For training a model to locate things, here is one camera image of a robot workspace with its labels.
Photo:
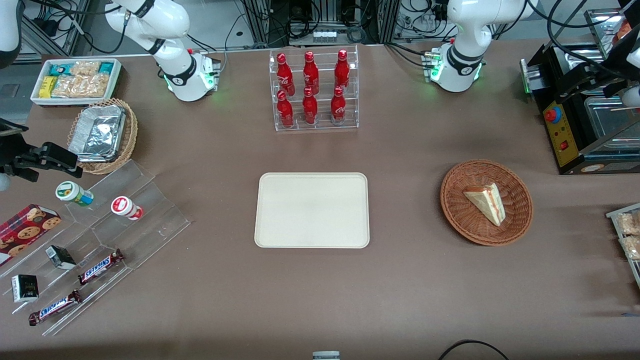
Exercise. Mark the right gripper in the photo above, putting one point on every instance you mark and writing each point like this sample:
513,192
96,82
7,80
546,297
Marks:
16,159

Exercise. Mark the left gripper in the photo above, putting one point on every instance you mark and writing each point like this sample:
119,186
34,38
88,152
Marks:
606,75

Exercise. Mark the triangular sandwich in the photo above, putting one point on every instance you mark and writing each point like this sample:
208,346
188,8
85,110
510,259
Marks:
487,202

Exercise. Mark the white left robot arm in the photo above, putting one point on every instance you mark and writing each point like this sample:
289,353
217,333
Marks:
465,30

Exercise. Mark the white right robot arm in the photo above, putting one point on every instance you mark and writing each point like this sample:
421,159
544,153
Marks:
180,75

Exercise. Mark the steel tray with food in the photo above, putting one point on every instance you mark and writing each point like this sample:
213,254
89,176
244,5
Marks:
602,27

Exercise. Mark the aluminium foil tray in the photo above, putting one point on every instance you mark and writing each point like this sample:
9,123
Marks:
97,132

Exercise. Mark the light wicker basket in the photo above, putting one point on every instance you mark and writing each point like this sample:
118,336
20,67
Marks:
129,140

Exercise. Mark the grey tray with snack bags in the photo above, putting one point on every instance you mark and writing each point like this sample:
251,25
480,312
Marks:
632,272

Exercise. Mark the brown wicker basket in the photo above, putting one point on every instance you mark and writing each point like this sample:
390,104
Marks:
457,215

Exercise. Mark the cream rectangular tray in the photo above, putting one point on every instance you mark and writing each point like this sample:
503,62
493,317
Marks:
310,210

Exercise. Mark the green lid yogurt cup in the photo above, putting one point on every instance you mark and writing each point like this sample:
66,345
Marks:
72,193

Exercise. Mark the white snack bin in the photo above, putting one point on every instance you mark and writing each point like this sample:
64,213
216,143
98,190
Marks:
37,100

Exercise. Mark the red plaid cookie box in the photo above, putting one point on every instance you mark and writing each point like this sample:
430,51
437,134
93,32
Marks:
25,232

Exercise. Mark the black machine with yellow panel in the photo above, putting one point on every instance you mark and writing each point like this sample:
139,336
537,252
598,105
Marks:
562,135

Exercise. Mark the yellow snack packet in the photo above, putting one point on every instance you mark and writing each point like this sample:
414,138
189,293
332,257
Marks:
48,87

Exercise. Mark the clear cracker bag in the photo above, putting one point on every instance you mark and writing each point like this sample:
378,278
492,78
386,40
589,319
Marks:
95,85
85,68
67,87

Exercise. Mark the red lid yogurt cup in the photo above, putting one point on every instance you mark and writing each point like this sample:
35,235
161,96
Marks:
125,207

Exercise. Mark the small black carton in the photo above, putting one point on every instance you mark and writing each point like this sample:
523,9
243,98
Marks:
61,257

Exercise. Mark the teal snack packet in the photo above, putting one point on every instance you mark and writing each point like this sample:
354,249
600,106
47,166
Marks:
107,68
59,69

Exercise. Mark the Snickers bar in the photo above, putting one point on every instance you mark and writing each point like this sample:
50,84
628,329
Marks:
54,308
100,267

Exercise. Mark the clear acrylic step shelf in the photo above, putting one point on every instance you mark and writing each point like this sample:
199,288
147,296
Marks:
150,220

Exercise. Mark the black and white carton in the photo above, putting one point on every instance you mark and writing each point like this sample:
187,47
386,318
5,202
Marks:
25,288

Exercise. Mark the clear snack bag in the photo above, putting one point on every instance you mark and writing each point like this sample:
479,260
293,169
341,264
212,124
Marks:
631,247
629,223

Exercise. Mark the red cola bottle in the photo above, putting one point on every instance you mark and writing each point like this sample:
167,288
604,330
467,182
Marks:
285,112
310,72
342,70
284,75
338,107
310,110

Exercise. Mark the clear acrylic bottle rack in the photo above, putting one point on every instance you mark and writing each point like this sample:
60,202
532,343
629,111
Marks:
322,127

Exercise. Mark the white power strip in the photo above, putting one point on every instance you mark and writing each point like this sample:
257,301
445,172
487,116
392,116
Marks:
326,36

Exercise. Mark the small grey device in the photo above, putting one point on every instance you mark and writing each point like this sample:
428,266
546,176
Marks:
326,355

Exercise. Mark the aluminium profile frame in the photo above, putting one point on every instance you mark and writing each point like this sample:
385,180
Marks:
262,22

